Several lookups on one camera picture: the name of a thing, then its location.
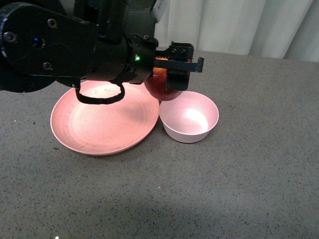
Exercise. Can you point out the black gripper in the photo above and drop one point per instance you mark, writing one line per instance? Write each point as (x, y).
(143, 56)

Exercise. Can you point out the red apple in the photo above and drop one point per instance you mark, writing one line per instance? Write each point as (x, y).
(156, 85)

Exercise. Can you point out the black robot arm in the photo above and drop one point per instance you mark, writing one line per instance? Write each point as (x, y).
(106, 40)

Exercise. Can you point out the pink bowl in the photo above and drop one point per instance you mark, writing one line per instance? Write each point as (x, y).
(190, 117)

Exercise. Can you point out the pink plate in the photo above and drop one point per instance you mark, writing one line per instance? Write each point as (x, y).
(104, 129)

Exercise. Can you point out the white curtain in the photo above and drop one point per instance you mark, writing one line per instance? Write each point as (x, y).
(268, 28)

